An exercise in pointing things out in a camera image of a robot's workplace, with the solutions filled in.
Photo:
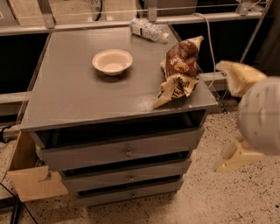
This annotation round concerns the clear plastic water bottle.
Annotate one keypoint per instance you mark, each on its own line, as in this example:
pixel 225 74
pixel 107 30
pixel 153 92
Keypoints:
pixel 148 30

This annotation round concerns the grey drawer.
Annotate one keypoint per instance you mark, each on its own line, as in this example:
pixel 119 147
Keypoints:
pixel 115 178
pixel 130 193
pixel 79 156

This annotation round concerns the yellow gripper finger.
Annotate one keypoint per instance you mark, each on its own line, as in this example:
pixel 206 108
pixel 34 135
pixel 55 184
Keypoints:
pixel 235 155
pixel 240 77

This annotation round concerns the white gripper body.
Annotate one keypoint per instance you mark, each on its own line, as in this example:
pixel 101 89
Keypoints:
pixel 260 116

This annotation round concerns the cardboard box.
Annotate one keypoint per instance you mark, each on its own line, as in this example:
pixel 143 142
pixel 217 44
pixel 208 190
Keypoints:
pixel 31 182

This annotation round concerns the grey bottom drawer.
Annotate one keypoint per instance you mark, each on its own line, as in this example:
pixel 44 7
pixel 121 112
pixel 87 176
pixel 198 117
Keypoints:
pixel 130 193

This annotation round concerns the white paper bowl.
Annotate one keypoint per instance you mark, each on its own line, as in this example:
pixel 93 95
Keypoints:
pixel 112 62

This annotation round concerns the dark side cabinet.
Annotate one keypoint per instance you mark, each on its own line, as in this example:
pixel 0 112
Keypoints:
pixel 268 58

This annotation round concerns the grey drawer cabinet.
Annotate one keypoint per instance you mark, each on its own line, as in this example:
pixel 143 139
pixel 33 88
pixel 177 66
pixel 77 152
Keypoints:
pixel 54 131

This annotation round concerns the brown yellow chip bag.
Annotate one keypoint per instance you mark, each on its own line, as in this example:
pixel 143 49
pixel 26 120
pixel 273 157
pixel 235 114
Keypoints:
pixel 180 70

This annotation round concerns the grey top drawer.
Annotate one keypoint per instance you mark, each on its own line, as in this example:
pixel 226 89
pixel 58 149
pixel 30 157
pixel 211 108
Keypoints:
pixel 79 156

